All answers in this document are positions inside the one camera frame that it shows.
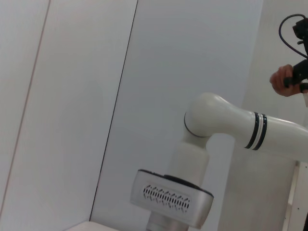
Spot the person hand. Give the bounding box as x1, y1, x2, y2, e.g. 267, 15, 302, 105
269, 64, 304, 97

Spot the black teleoperation handle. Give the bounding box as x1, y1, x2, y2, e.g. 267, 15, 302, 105
283, 58, 308, 94

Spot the black teleoperation device block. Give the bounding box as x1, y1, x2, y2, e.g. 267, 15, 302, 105
292, 18, 308, 46

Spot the black teleoperation cable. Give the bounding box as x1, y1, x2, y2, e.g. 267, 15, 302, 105
278, 13, 308, 59

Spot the white cabinet frame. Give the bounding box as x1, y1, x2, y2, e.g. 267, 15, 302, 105
282, 160, 308, 231

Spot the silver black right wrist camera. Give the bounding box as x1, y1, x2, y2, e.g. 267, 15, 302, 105
129, 169, 215, 229

